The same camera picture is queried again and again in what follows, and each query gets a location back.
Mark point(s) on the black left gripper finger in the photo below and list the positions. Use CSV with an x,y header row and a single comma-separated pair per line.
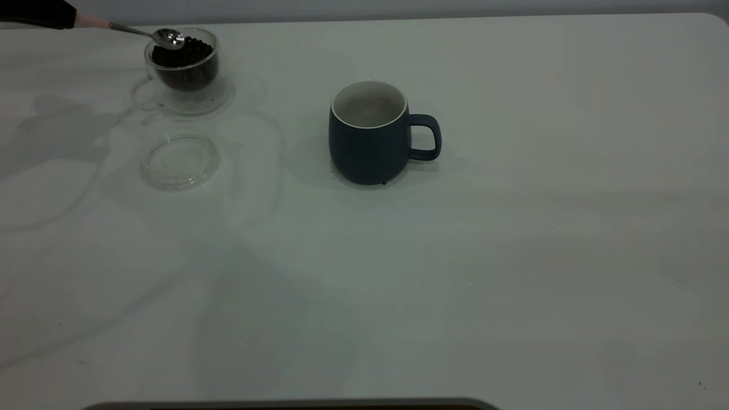
x,y
40,12

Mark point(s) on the dark grey ceramic mug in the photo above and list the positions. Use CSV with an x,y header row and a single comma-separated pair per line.
x,y
364,154

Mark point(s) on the heap of dark coffee beans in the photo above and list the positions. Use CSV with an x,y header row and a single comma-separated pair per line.
x,y
188,65

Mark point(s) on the clear round glass lid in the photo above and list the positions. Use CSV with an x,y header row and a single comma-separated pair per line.
x,y
179,165

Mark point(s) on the clear glass saucer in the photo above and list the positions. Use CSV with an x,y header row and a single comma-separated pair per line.
x,y
219,101

